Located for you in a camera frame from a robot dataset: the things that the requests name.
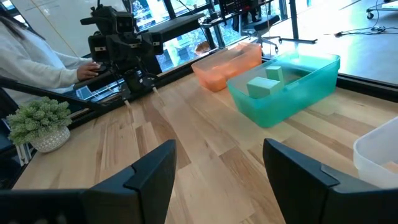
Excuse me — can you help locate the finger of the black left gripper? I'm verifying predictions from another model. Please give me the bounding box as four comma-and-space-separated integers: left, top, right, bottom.
144, 73, 161, 98
119, 78, 134, 110

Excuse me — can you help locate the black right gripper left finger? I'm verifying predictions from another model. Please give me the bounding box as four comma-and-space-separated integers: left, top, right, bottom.
90, 139, 178, 224

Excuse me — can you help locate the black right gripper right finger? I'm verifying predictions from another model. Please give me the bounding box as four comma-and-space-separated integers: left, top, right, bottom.
262, 138, 379, 224

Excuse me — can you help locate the plain wood rectangular block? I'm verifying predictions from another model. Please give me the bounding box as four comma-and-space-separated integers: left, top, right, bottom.
381, 161, 398, 175

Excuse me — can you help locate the teal rectangular block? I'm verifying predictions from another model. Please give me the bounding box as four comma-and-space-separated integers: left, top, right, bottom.
246, 77, 282, 100
265, 65, 285, 84

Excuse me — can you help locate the person's hand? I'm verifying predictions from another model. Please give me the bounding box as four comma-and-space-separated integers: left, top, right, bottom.
76, 61, 101, 81

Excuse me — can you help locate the orange translucent plastic bin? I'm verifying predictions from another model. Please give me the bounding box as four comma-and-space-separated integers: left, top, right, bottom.
191, 42, 263, 93

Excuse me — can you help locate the black desk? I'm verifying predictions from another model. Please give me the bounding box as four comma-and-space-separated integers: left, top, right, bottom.
0, 76, 105, 110

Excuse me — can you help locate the clear plastic bin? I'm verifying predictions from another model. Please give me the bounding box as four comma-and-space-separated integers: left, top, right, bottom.
353, 116, 398, 190

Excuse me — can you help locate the green translucent plastic bin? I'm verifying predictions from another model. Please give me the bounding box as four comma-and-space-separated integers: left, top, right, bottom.
226, 51, 341, 129

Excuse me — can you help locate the green potted succulent plant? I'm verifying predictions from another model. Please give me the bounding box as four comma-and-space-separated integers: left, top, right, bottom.
6, 96, 73, 154

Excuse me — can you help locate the person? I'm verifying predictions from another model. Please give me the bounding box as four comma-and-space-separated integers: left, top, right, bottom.
0, 7, 102, 106

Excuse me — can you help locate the black office chair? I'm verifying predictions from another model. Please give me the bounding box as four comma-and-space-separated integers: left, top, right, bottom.
241, 14, 282, 47

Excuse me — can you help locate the black stand pole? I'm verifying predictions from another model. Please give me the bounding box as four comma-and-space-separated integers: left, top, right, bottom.
279, 0, 318, 44

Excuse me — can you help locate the rolling cart base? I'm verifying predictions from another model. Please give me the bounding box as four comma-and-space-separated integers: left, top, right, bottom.
366, 0, 398, 20

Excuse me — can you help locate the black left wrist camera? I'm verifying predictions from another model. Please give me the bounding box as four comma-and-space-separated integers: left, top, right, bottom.
114, 11, 135, 34

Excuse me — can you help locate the black floor cable bundle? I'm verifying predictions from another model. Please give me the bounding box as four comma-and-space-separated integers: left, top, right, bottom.
323, 24, 388, 37

